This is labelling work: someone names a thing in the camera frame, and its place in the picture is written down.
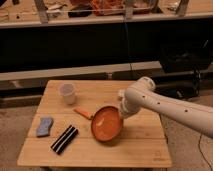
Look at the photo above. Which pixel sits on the long wooden shelf bench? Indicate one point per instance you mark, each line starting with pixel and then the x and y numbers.
pixel 10 80

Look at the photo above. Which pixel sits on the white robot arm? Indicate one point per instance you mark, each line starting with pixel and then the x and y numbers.
pixel 141 94

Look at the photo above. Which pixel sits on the wooden table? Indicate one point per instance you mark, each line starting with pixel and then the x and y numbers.
pixel 141 144

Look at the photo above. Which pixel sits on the translucent plastic cup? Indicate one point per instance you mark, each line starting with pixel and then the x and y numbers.
pixel 67 91

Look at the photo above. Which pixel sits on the blue sponge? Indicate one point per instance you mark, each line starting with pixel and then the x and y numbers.
pixel 44 127

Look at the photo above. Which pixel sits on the black white striped cloth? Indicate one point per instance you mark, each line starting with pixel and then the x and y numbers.
pixel 64 140

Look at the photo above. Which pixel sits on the black box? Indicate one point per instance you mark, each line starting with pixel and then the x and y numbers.
pixel 182 57

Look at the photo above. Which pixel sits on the orange carrot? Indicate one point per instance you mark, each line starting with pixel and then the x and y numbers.
pixel 83 113

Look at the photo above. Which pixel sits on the white plastic bottle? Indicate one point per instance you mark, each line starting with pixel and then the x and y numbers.
pixel 121 93

